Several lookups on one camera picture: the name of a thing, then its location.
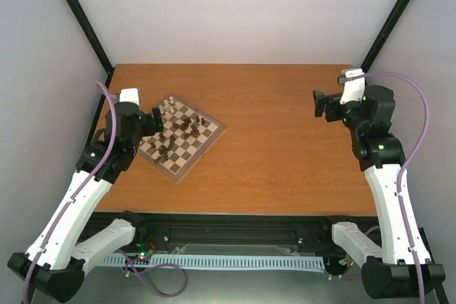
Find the wooden chess board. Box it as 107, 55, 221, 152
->
138, 95, 226, 183

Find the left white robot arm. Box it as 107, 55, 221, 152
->
8, 101, 164, 303

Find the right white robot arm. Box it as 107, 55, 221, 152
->
313, 85, 445, 299

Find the white chess pieces row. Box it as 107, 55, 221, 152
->
159, 96, 177, 117

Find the dark chess piece cluster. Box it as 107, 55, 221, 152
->
141, 117, 212, 173

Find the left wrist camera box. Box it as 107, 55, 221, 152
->
112, 88, 140, 106

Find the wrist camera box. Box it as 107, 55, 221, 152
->
112, 88, 140, 106
338, 68, 365, 105

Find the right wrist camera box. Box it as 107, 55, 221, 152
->
338, 68, 365, 105

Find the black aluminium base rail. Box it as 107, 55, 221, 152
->
85, 211, 378, 258

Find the light blue cable duct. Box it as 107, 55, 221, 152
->
98, 253, 327, 273

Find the right black frame post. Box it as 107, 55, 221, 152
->
361, 0, 411, 73

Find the black frame post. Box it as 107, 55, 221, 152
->
65, 0, 115, 76
361, 0, 411, 73

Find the left black frame post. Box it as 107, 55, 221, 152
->
65, 0, 115, 76

